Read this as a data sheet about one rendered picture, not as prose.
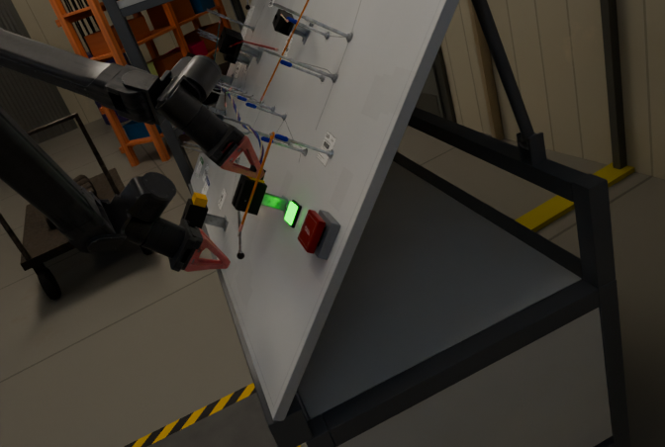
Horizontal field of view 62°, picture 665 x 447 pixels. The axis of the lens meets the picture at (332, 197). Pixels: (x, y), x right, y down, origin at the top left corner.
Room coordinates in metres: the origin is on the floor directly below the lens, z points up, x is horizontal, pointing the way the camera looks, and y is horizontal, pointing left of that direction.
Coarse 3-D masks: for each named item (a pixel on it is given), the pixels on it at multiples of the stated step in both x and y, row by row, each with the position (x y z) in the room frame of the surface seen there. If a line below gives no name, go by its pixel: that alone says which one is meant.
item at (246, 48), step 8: (224, 32) 1.48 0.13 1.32; (232, 32) 1.49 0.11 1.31; (224, 40) 1.45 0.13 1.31; (232, 40) 1.48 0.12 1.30; (240, 40) 1.45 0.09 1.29; (224, 48) 1.45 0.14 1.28; (232, 48) 1.48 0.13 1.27; (240, 48) 1.50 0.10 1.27; (248, 48) 1.50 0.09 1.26; (256, 48) 1.49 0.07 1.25; (256, 56) 1.49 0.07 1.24
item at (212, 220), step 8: (192, 208) 1.18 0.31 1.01; (200, 208) 1.19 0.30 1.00; (184, 216) 1.20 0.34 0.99; (192, 216) 1.18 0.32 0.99; (200, 216) 1.19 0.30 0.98; (208, 216) 1.20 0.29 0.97; (216, 216) 1.22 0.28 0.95; (192, 224) 1.18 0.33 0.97; (200, 224) 1.18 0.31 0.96; (216, 224) 1.20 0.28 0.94; (224, 224) 1.21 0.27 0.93
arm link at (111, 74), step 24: (0, 48) 1.04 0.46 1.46; (24, 48) 1.03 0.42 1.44; (48, 48) 1.03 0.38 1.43; (24, 72) 1.04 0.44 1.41; (48, 72) 0.99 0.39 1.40; (72, 72) 0.97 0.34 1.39; (96, 72) 0.96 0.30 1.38; (120, 72) 0.95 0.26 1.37; (96, 96) 0.95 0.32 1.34; (120, 96) 0.95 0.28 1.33; (144, 96) 0.91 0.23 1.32; (144, 120) 0.93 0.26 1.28
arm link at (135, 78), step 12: (180, 60) 0.98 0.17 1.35; (192, 60) 0.97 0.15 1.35; (204, 60) 0.96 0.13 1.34; (132, 72) 0.93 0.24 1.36; (144, 72) 0.93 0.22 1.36; (168, 72) 0.95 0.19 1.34; (180, 72) 0.95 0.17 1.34; (192, 72) 0.93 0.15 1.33; (204, 72) 0.94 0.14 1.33; (216, 72) 0.96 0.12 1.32; (132, 84) 0.91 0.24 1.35; (144, 84) 0.90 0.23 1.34; (156, 84) 0.91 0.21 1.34; (204, 84) 0.93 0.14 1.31; (216, 84) 0.97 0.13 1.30; (156, 96) 0.92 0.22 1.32; (204, 96) 0.93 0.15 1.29; (156, 120) 0.93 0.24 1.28
